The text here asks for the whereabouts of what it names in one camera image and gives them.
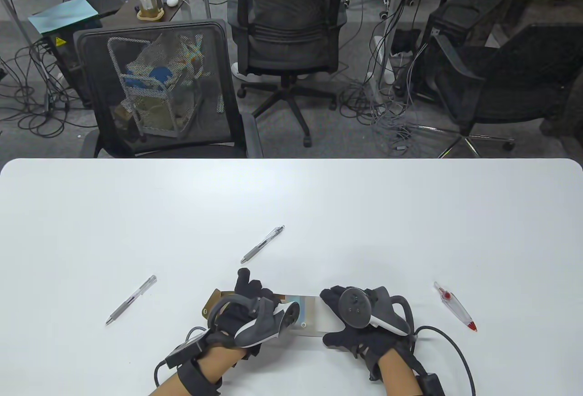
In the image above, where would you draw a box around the person's right hand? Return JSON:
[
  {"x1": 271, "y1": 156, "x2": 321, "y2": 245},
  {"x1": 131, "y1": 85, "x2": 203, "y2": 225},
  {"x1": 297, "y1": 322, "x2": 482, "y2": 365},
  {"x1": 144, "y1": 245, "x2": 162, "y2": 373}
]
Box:
[{"x1": 320, "y1": 286, "x2": 417, "y2": 381}]

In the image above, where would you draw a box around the person's left hand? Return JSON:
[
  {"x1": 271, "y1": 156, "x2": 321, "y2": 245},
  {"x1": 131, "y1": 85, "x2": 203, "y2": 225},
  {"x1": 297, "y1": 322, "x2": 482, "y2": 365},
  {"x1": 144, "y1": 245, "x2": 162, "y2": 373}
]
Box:
[{"x1": 209, "y1": 268, "x2": 285, "y2": 360}]

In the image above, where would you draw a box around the grey pen with clip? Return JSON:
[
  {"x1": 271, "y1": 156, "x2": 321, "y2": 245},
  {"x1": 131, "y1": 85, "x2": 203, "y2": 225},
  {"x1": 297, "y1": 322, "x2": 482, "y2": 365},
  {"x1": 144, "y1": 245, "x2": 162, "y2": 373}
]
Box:
[{"x1": 240, "y1": 225, "x2": 286, "y2": 265}]

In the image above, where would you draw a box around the brown cardboard drawer box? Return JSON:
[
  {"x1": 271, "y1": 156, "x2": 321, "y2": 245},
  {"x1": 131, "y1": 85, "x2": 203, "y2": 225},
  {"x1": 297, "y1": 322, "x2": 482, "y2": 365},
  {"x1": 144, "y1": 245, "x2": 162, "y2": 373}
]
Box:
[{"x1": 202, "y1": 289, "x2": 340, "y2": 338}]

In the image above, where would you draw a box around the teal binder clip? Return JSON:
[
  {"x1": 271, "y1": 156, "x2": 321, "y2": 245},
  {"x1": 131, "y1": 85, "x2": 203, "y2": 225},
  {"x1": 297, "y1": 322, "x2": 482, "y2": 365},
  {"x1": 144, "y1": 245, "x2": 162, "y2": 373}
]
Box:
[{"x1": 286, "y1": 296, "x2": 316, "y2": 322}]

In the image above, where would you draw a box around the clear red-tipped pen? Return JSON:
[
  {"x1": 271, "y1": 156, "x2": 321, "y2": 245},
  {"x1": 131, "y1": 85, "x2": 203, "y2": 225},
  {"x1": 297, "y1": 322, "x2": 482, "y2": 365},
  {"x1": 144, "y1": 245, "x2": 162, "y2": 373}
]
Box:
[{"x1": 433, "y1": 281, "x2": 478, "y2": 333}]

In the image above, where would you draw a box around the clear grey pen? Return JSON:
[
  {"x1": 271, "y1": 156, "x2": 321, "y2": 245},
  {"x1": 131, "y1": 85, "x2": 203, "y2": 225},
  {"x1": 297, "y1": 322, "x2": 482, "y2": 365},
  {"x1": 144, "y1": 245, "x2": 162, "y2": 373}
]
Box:
[{"x1": 105, "y1": 275, "x2": 158, "y2": 326}]

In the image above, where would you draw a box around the person's right forearm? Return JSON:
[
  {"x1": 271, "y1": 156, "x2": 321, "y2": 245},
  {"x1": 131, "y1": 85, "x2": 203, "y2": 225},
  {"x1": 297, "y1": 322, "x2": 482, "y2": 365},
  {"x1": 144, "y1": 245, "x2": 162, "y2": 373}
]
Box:
[{"x1": 378, "y1": 348, "x2": 425, "y2": 396}]

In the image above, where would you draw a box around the person's left forearm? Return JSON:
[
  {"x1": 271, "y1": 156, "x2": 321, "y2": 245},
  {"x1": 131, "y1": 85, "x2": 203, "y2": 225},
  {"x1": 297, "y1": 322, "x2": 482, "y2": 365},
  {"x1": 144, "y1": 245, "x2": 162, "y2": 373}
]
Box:
[{"x1": 148, "y1": 346, "x2": 247, "y2": 396}]

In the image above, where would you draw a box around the grey hand tracker controller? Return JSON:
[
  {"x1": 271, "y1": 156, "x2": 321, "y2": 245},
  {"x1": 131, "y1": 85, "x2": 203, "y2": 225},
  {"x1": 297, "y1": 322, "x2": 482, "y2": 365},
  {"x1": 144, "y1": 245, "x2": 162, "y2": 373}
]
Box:
[
  {"x1": 339, "y1": 287, "x2": 415, "y2": 337},
  {"x1": 207, "y1": 293, "x2": 302, "y2": 349}
]

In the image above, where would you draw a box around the black square mesh chair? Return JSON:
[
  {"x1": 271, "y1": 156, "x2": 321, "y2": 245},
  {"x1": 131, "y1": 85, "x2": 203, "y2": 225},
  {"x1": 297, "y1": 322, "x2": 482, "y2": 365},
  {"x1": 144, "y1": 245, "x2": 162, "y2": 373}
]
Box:
[{"x1": 73, "y1": 19, "x2": 264, "y2": 159}]

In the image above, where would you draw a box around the black swivel office chair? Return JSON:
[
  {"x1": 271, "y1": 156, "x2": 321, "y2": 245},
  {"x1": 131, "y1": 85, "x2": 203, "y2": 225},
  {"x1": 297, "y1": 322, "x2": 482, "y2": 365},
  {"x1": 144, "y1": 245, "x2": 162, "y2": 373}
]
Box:
[{"x1": 226, "y1": 0, "x2": 349, "y2": 148}]

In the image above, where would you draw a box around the black cabinet with yellow label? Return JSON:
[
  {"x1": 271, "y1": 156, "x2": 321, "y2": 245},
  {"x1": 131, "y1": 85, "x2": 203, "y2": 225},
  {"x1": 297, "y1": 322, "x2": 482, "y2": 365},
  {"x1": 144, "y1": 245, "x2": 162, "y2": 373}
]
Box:
[{"x1": 43, "y1": 31, "x2": 98, "y2": 109}]

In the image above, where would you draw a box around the black chrome-base office chair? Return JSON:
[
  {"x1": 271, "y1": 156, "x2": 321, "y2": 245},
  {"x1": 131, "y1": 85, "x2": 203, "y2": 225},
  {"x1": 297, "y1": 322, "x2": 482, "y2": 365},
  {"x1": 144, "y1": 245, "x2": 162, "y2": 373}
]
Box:
[{"x1": 405, "y1": 22, "x2": 583, "y2": 159}]

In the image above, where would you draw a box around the dark brown side table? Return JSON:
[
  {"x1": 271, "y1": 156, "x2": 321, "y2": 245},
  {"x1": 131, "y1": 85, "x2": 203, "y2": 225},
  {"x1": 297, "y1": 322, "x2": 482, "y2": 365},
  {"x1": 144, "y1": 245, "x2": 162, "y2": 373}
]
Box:
[{"x1": 98, "y1": 0, "x2": 185, "y2": 28}]

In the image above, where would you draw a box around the glass cup with drink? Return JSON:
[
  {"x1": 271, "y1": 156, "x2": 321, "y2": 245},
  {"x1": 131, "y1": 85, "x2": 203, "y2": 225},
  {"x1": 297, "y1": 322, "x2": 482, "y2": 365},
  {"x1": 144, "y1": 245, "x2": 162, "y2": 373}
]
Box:
[{"x1": 133, "y1": 0, "x2": 164, "y2": 21}]

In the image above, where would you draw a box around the teal folder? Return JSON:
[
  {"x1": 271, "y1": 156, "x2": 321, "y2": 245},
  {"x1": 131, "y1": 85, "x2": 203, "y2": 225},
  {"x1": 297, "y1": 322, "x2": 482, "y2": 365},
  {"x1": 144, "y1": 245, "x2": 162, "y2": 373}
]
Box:
[{"x1": 28, "y1": 0, "x2": 99, "y2": 35}]

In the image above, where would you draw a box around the black computer tower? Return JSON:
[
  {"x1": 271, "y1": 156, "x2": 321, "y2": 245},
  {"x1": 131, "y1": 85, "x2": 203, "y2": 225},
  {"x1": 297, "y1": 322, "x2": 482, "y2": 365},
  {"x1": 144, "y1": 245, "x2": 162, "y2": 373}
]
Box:
[{"x1": 424, "y1": 2, "x2": 506, "y2": 103}]

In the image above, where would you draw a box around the black wrist strap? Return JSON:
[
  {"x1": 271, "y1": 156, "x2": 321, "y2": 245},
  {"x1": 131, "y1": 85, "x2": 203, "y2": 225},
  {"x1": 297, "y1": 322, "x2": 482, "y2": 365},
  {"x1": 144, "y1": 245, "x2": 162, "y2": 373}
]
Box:
[
  {"x1": 164, "y1": 334, "x2": 224, "y2": 392},
  {"x1": 410, "y1": 368, "x2": 447, "y2": 396}
]

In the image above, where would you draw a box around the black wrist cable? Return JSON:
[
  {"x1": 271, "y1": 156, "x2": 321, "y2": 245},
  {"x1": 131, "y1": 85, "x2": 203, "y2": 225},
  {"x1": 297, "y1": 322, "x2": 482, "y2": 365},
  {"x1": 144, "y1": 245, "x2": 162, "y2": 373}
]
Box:
[
  {"x1": 412, "y1": 325, "x2": 477, "y2": 396},
  {"x1": 153, "y1": 326, "x2": 211, "y2": 387}
]

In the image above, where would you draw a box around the white wire basket cart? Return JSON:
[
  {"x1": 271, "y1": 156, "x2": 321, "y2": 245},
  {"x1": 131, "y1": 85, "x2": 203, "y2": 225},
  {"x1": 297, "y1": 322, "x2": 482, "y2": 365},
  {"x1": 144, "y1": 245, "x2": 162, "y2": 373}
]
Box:
[{"x1": 107, "y1": 34, "x2": 205, "y2": 139}]

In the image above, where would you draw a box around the grey cable tangle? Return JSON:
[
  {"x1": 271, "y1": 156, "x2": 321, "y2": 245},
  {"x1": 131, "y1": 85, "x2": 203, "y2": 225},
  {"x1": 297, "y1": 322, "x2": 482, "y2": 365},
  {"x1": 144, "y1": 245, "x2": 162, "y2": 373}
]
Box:
[{"x1": 339, "y1": 0, "x2": 431, "y2": 153}]

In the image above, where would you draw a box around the black cable tangle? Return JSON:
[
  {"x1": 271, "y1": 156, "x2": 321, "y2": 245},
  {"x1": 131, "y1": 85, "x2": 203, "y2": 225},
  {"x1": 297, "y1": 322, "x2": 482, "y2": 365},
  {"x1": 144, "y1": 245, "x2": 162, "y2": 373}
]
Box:
[{"x1": 0, "y1": 41, "x2": 98, "y2": 139}]

